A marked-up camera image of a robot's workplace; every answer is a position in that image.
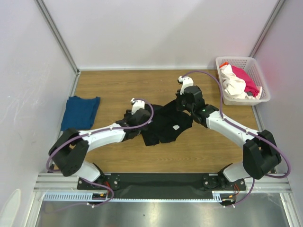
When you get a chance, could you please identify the cream white t shirt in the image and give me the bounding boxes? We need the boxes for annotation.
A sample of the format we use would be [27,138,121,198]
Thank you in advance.
[220,64,262,100]

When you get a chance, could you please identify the aluminium frame rail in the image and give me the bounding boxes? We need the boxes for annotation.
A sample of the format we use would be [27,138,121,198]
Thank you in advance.
[34,173,291,206]

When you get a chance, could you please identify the pink t shirt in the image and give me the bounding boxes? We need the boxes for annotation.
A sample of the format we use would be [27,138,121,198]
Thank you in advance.
[232,66,260,97]

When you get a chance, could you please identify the right aluminium corner post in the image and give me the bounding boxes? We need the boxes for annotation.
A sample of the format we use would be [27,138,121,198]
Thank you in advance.
[249,0,287,58]

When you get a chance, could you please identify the white plastic basket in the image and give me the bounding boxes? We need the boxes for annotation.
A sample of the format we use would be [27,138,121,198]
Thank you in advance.
[215,56,270,106]

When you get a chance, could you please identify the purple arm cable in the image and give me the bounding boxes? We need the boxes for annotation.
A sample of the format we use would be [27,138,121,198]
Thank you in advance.
[46,98,155,173]
[181,70,292,209]

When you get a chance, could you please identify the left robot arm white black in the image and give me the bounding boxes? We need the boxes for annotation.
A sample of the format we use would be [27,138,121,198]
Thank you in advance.
[46,108,154,189]

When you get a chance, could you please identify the black t shirt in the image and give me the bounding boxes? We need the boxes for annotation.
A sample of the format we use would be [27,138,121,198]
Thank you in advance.
[124,100,194,147]

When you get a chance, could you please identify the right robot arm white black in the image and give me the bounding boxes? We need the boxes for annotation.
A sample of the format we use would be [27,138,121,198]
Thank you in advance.
[176,86,282,190]

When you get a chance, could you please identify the left aluminium corner post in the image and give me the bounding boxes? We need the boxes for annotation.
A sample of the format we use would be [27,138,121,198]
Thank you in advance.
[34,0,80,73]

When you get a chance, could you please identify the folded blue t shirt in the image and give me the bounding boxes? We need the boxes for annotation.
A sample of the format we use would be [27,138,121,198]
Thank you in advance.
[60,96,101,131]

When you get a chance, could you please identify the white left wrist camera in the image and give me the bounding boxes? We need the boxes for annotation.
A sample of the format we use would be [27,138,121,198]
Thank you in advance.
[131,98,145,115]

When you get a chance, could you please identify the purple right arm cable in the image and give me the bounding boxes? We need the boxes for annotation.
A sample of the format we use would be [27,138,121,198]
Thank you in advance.
[181,70,292,209]

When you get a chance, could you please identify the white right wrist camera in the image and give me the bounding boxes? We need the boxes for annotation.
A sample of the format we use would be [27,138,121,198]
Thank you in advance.
[178,76,194,95]

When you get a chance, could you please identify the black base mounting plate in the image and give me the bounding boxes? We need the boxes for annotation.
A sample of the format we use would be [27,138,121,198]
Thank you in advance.
[77,173,247,201]

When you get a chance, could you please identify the aluminium corner post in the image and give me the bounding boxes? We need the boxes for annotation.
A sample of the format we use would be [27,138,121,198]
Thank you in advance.
[34,0,80,73]
[249,0,287,58]

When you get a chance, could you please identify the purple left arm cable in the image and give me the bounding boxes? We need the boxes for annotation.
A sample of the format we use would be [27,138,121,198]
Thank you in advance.
[46,98,155,173]

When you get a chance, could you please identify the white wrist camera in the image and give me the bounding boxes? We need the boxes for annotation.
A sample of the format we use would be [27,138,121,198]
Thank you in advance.
[131,98,145,115]
[178,76,194,95]

